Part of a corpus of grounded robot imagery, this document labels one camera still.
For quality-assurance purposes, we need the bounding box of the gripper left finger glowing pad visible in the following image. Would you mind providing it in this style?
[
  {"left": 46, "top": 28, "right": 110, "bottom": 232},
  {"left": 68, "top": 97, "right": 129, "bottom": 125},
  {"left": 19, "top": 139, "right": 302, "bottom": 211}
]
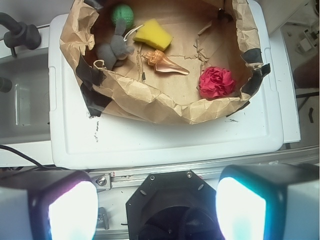
[{"left": 0, "top": 170, "right": 99, "bottom": 240}]

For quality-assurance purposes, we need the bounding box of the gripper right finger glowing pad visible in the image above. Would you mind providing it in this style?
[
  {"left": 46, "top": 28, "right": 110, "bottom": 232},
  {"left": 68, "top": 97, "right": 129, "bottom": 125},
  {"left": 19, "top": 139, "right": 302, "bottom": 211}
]
[{"left": 215, "top": 163, "right": 320, "bottom": 240}]

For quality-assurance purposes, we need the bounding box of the gray plush bunny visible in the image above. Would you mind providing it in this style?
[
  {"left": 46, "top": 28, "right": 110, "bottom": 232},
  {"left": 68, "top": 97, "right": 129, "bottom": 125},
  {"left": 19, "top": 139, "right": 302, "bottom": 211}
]
[{"left": 96, "top": 18, "right": 135, "bottom": 71}]

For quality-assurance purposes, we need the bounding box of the white plastic bin lid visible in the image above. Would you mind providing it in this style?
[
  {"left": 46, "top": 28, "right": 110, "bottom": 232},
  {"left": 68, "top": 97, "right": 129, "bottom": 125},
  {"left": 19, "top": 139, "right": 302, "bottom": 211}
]
[{"left": 48, "top": 14, "right": 284, "bottom": 170}]

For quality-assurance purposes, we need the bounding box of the clear plastic container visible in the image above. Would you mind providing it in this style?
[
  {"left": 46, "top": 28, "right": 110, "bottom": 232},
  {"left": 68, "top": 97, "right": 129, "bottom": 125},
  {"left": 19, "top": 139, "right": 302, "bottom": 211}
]
[{"left": 0, "top": 48, "right": 50, "bottom": 145}]

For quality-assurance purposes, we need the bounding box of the red crumpled paper flower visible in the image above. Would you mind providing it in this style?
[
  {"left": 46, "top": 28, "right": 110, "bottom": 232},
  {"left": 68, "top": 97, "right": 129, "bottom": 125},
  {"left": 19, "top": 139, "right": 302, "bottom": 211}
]
[{"left": 197, "top": 66, "right": 236, "bottom": 99}]

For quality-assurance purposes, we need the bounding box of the dark gray clamp knob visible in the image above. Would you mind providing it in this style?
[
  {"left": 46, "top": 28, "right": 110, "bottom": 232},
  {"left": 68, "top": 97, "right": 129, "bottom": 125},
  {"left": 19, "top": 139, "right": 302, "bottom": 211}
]
[{"left": 0, "top": 12, "right": 42, "bottom": 58}]

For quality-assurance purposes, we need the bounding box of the orange spiral seashell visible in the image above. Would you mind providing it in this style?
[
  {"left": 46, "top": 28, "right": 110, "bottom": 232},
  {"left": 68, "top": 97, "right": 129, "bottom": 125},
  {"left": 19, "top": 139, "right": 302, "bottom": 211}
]
[{"left": 141, "top": 49, "right": 190, "bottom": 75}]

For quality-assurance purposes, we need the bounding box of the brown crumpled paper liner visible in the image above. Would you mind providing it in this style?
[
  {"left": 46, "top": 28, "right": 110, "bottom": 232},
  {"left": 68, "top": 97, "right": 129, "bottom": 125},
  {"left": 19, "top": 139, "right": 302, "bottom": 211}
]
[{"left": 60, "top": 0, "right": 270, "bottom": 125}]

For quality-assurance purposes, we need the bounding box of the yellow sponge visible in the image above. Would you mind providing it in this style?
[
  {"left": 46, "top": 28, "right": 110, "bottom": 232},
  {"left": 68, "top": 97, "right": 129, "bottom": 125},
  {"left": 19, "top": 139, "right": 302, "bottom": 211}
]
[{"left": 133, "top": 18, "right": 173, "bottom": 52}]

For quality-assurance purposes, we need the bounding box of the green golf ball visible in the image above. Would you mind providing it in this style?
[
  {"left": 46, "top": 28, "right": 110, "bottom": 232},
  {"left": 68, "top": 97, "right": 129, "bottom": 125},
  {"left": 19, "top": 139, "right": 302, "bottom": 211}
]
[{"left": 111, "top": 3, "right": 134, "bottom": 29}]

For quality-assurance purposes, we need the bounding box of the black cable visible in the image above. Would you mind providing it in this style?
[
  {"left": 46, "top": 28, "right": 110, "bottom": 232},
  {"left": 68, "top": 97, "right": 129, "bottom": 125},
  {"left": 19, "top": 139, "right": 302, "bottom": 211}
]
[{"left": 0, "top": 144, "right": 73, "bottom": 172}]

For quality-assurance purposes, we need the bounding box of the aluminum extrusion rail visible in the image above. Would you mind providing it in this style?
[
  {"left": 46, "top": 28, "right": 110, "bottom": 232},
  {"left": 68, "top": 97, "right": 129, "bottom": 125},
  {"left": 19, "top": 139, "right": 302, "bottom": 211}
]
[{"left": 86, "top": 145, "right": 320, "bottom": 192}]

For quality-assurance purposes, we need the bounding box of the black octagonal mount plate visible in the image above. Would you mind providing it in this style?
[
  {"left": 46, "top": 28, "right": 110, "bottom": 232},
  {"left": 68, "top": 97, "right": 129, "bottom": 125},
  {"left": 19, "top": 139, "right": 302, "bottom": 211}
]
[{"left": 125, "top": 170, "right": 224, "bottom": 240}]

